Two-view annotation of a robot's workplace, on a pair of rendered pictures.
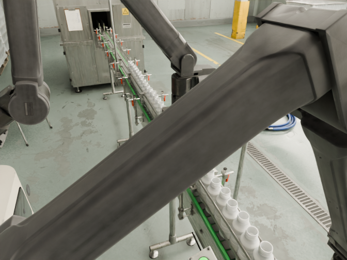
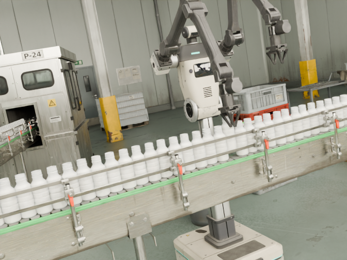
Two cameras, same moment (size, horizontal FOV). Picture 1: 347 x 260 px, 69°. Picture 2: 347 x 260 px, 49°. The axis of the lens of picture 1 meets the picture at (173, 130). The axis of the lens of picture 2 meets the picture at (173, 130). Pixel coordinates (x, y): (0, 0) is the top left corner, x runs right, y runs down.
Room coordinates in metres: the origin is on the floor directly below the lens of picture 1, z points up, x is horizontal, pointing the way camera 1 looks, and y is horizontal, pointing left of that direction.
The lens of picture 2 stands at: (-0.11, -2.07, 1.45)
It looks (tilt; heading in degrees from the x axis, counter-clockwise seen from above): 9 degrees down; 86
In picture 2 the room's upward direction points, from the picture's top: 10 degrees counter-clockwise
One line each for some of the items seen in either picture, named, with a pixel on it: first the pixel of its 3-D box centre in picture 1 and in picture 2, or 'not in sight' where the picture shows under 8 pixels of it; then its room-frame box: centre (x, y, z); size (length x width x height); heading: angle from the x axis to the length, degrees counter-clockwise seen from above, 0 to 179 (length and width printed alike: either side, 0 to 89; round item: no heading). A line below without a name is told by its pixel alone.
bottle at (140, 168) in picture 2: not in sight; (138, 164); (-0.17, -0.48, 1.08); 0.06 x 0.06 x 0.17
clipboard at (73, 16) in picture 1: (73, 19); not in sight; (4.22, 1.55, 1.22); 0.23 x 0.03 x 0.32; 110
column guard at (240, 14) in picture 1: (239, 19); not in sight; (8.77, -2.14, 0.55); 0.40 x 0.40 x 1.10; 20
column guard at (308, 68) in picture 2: not in sight; (309, 79); (4.82, 8.77, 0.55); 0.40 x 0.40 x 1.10; 20
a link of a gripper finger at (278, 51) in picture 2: not in sight; (279, 54); (0.67, -0.04, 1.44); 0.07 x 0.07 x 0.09; 20
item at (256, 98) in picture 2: not in sight; (254, 98); (1.13, 2.06, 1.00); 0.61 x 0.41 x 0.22; 27
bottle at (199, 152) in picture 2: not in sight; (198, 149); (0.11, -0.39, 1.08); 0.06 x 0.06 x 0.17
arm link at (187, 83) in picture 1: (183, 83); (274, 30); (0.66, -0.03, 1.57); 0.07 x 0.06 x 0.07; 110
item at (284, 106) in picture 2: not in sight; (257, 117); (1.13, 2.06, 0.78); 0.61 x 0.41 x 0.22; 27
